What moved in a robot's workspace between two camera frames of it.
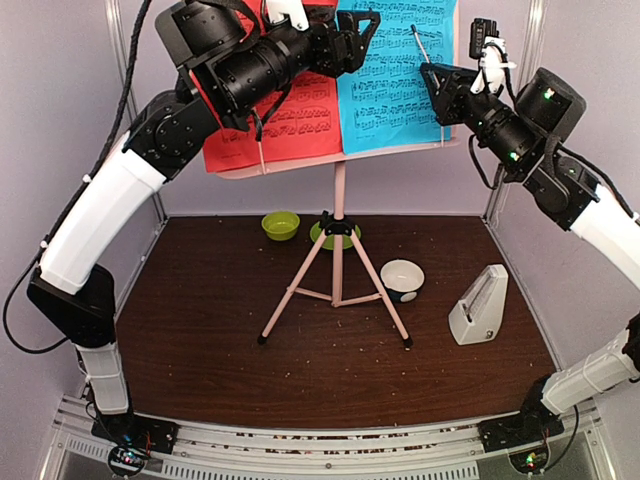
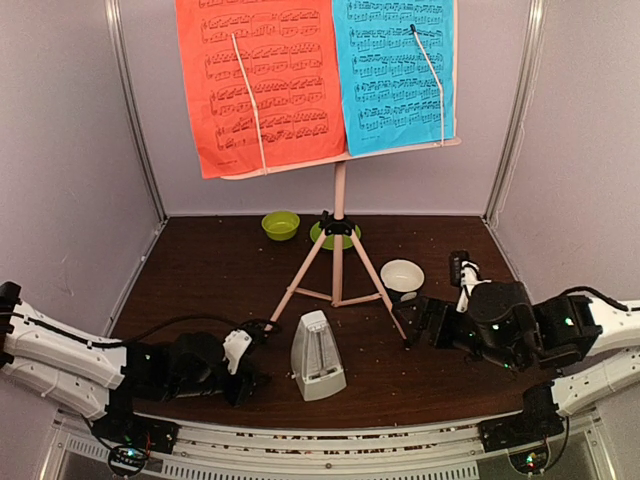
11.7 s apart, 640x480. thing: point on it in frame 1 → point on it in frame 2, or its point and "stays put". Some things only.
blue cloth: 386,102 stays put
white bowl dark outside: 402,279 stays put
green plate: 328,242 stays put
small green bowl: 281,225 stays put
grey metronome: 478,313 → 315,357
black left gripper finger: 363,24 → 260,330
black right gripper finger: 438,75 → 412,311
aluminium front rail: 452,452 stays put
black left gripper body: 330,57 → 232,394
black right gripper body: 449,111 → 443,336
